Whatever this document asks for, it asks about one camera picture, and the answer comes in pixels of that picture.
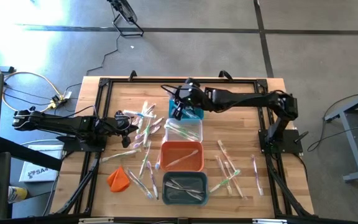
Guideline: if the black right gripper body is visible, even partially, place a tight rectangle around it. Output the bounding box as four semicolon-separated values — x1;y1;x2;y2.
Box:
178;88;214;113

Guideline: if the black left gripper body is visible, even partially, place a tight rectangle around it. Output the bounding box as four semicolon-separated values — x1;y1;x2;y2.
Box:
101;119;122;138

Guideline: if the blue toothbrush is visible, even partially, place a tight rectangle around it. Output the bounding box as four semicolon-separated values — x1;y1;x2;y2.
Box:
125;168;154;200
181;108;202;120
155;134;167;170
122;109;157;119

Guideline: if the green toothbrush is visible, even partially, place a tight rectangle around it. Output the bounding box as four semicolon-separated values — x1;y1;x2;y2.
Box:
208;169;242;194
168;120;200;134
99;148;142;164
165;123;200;138
142;119;153;147
137;100;149;135
165;126;198;141
139;141;152;179

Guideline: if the bright blue plastic bin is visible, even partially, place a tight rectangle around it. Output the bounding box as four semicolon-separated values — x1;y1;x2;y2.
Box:
168;96;204;121

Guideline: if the clear translucent plastic bin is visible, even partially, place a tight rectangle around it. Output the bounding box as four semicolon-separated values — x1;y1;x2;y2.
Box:
164;118;204;143

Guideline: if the orange plastic bin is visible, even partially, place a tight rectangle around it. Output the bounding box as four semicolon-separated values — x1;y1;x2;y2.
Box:
160;141;205;172

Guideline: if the orange folded cloth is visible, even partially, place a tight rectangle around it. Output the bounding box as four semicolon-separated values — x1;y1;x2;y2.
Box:
106;166;131;193

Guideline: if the yellow power plug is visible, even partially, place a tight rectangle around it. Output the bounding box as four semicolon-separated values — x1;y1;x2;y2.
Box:
48;95;68;110

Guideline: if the dark slate plastic bin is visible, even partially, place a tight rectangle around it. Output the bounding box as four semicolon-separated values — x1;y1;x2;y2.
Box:
162;170;209;206

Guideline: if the white printed box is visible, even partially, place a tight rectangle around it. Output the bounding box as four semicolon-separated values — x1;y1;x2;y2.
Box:
19;144;65;183

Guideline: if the black floor fan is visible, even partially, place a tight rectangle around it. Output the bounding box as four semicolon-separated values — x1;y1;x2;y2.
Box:
106;0;145;37

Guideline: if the yellow white can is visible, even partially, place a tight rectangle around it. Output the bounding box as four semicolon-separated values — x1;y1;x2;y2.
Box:
7;185;29;203

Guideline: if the black aluminium table frame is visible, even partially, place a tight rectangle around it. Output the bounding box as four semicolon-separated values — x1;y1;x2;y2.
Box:
54;77;315;218

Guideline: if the black fan cable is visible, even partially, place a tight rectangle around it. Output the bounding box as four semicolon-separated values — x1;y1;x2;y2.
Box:
85;32;120;77

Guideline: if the white metal bracket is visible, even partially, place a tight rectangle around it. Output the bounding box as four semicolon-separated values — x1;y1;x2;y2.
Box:
78;217;114;224
252;218;288;224

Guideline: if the black floor cable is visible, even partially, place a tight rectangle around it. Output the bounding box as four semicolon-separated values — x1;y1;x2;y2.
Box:
306;123;358;153
3;83;83;106

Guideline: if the yellow extension cable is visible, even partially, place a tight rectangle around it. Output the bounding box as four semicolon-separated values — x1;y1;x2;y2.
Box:
0;51;63;115

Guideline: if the grey metal table frame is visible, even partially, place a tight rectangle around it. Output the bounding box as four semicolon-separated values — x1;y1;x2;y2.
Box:
323;86;358;184

